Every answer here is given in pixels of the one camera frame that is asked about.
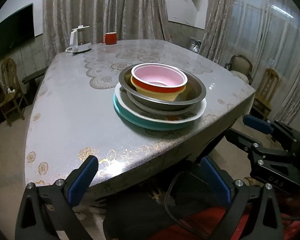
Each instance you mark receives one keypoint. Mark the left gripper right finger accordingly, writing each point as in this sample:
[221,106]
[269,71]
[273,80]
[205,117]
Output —
[251,211]

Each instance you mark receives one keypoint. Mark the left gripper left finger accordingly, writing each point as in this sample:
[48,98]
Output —
[45,210]

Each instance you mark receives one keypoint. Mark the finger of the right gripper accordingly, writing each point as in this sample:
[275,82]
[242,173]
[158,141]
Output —
[278,130]
[245,139]

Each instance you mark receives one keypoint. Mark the stainless steel bowl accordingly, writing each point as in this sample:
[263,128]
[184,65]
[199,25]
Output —
[194,92]

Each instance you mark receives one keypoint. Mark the turquoise round plate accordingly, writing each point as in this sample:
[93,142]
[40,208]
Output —
[158,126]

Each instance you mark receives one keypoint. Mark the yellow bowl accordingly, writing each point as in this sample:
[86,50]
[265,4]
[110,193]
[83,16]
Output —
[161,93]

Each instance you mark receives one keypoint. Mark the red plastic bowl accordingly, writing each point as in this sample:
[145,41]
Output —
[158,77]

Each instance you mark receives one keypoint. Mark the large white patterned plate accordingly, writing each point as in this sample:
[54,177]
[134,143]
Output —
[124,101]

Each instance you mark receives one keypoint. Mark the wooden chair far right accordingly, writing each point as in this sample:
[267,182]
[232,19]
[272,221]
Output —
[265,92]

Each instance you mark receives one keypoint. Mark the wooden chair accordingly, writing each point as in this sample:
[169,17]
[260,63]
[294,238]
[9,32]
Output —
[265,92]
[14,97]

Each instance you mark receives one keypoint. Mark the upholstered chair right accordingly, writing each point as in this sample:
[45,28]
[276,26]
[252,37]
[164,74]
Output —
[240,64]

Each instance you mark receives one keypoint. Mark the right window curtain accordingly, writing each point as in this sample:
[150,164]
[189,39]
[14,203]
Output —
[267,33]

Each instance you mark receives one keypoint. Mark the wooden chair left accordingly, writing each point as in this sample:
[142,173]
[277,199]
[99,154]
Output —
[14,97]

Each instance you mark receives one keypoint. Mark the dark wooden bench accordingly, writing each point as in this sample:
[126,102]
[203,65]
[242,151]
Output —
[31,81]

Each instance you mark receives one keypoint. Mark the red mug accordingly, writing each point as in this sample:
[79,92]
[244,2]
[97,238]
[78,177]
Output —
[109,38]

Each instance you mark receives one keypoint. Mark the beige curtain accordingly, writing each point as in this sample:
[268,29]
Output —
[130,19]

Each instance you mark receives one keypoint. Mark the white electric kettle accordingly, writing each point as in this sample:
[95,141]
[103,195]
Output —
[79,41]

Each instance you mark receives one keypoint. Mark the black wall television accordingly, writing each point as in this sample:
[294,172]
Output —
[16,30]

